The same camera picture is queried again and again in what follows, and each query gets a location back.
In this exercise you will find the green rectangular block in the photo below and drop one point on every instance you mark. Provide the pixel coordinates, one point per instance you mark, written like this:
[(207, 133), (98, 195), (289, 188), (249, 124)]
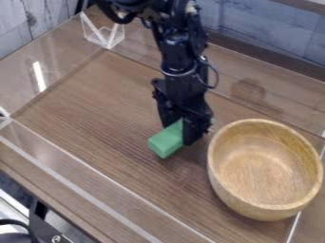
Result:
[(167, 141)]

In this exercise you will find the clear acrylic corner bracket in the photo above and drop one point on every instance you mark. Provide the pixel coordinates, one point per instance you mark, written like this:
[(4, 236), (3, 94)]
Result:
[(104, 37)]

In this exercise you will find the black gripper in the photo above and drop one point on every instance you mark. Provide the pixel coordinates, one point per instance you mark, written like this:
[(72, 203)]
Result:
[(179, 93)]

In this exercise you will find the black metal table frame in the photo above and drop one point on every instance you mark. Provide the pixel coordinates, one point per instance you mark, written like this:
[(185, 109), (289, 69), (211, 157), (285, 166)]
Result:
[(49, 227)]

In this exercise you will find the wooden bowl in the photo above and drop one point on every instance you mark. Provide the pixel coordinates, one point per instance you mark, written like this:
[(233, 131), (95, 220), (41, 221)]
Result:
[(265, 170)]

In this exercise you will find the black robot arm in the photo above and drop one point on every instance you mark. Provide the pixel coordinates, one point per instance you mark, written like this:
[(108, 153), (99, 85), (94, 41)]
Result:
[(181, 38)]

